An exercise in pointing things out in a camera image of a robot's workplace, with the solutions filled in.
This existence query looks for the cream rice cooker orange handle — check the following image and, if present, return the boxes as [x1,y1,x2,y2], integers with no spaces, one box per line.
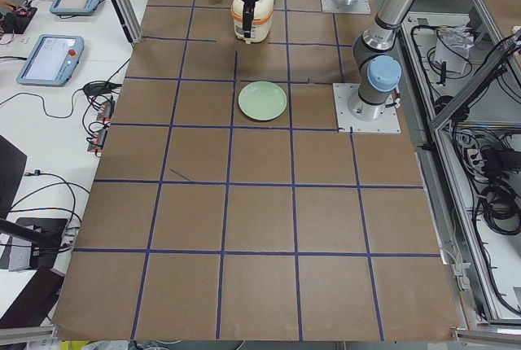
[230,0,274,46]

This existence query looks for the green plate left side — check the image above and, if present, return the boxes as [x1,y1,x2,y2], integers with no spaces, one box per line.
[238,81,287,121]

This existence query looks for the brown paper table mat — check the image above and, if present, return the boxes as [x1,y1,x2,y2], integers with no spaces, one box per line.
[53,0,459,341]

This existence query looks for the blue teach pendant near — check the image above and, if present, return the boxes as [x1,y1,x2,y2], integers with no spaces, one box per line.
[16,34,85,87]

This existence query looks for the person at desk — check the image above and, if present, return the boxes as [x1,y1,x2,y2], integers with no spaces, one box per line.
[0,0,20,11]

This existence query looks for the black cable bundle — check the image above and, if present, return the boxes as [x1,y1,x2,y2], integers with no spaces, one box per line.
[447,117,521,237]

